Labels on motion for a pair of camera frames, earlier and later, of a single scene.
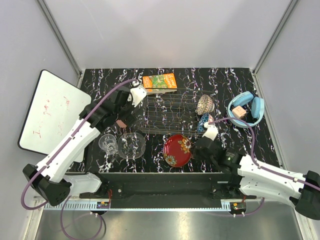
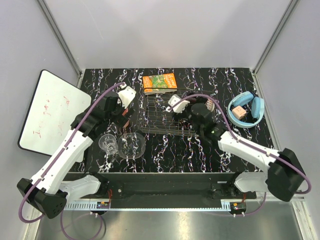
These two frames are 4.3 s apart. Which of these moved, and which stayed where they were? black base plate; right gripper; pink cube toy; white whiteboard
Moved: right gripper
Stayed: black base plate; pink cube toy; white whiteboard
